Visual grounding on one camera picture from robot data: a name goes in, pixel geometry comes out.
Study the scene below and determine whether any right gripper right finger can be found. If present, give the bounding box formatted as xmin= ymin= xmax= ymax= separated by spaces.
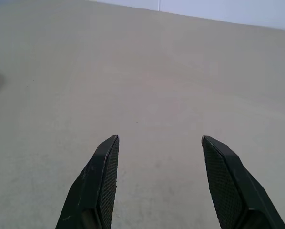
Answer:
xmin=201 ymin=135 xmax=285 ymax=229

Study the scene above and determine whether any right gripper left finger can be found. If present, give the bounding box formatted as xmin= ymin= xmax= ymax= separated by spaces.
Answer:
xmin=55 ymin=135 xmax=120 ymax=229

